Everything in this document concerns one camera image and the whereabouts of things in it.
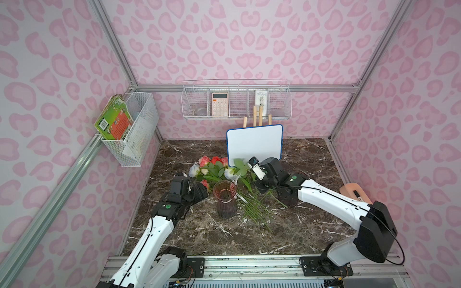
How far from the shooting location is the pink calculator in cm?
95

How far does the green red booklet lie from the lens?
0.66m

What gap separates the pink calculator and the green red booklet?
0.40m
